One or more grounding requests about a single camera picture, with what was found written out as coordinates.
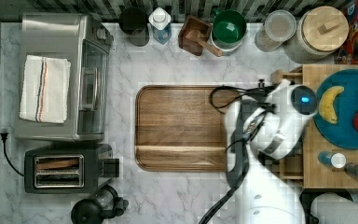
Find bamboo wooden drawer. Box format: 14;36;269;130
269;64;305;187

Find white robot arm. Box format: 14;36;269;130
224;79;318;224

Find bamboo drawer cabinet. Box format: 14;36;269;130
301;63;358;189

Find dark wooden serving tray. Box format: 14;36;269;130
135;85;239;172

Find dark wooden square holder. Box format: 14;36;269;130
178;15;212;56

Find blue bottle white cap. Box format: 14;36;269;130
148;7;172;45

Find green plastic pot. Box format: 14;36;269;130
212;8;247;49

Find black cup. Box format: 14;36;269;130
119;7;149;47

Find silver toaster oven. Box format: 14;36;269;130
15;13;113;141

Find black silver slot toaster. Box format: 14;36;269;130
24;143;120;194

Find clear jar white lid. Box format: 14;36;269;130
255;9;296;52

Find white striped folded towel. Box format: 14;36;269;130
20;55;71;124

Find yellow plush banana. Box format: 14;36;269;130
319;86;344;124

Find blue shaker white cap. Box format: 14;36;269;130
318;151;347;169

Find teal round plate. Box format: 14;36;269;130
314;69;358;149

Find jar with round wooden lid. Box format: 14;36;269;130
282;5;351;64

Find white paper towel roll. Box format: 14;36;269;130
310;193;358;224

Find wooden pestle handle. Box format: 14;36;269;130
192;30;223;57

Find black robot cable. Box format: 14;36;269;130
198;84;281;224

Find black power cord plug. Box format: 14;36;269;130
0;133;24;177

